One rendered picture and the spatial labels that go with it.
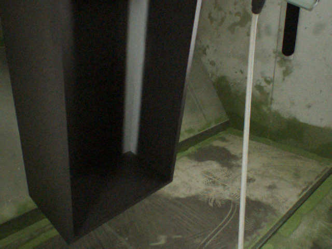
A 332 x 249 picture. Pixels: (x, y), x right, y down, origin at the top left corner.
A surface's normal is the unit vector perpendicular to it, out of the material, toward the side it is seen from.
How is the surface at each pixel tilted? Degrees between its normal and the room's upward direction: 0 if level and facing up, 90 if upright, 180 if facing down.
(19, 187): 57
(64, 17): 102
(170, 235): 0
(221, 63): 90
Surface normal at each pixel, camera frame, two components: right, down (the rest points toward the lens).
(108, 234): -0.04, -0.93
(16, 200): 0.55, -0.30
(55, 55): 0.71, 0.42
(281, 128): -0.72, 0.28
